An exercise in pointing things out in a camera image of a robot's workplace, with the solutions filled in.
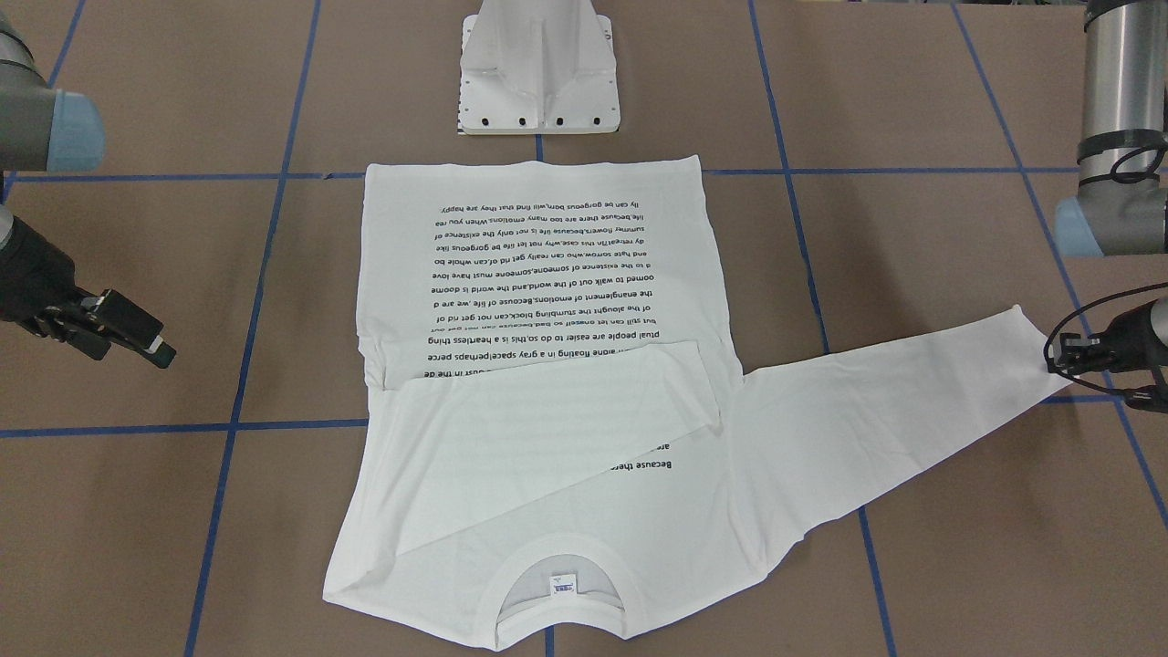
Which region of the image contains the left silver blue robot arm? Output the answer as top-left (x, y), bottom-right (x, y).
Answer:
top-left (1044, 1), bottom-right (1167, 414)

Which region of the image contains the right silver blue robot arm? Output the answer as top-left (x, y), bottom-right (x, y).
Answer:
top-left (1, 16), bottom-right (176, 369)

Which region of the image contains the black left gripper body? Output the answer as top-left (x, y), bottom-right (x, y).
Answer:
top-left (1077, 305), bottom-right (1160, 373)

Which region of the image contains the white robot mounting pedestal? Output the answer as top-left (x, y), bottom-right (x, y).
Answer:
top-left (456, 1), bottom-right (621, 136)

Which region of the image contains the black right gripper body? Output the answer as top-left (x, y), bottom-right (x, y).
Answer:
top-left (1, 219), bottom-right (88, 343)

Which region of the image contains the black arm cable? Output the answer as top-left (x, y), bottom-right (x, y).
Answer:
top-left (1043, 281), bottom-right (1168, 376)

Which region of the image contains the white long-sleeve printed shirt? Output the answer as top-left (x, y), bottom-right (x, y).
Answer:
top-left (324, 157), bottom-right (1064, 652)

